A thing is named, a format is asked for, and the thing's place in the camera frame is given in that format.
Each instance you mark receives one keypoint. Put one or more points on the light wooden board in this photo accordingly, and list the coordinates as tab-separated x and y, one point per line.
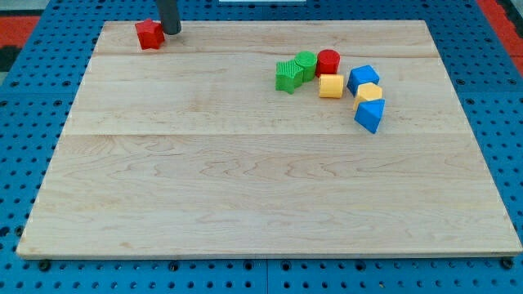
189	152

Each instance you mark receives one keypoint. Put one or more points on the green star block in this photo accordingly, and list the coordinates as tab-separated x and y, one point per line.
288	76

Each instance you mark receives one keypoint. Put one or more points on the yellow cylinder block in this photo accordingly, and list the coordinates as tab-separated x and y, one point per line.
331	86

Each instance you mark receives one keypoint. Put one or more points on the green cylinder block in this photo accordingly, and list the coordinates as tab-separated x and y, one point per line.
307	60

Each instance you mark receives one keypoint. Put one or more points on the red cylinder block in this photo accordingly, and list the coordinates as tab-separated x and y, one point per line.
328	61

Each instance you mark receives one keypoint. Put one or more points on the blue triangle block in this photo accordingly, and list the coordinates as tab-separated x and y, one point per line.
369	114

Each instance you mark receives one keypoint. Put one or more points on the yellow hexagon block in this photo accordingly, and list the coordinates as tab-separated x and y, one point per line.
367	92

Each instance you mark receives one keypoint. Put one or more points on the blue cube block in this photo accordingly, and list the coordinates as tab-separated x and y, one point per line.
361	75

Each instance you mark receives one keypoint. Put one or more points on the red star block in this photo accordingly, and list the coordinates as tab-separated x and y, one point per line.
150	34

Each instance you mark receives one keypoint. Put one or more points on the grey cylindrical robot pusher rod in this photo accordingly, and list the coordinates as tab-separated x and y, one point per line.
169	16

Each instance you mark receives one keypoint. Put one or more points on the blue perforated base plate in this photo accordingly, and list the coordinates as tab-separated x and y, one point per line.
38	91

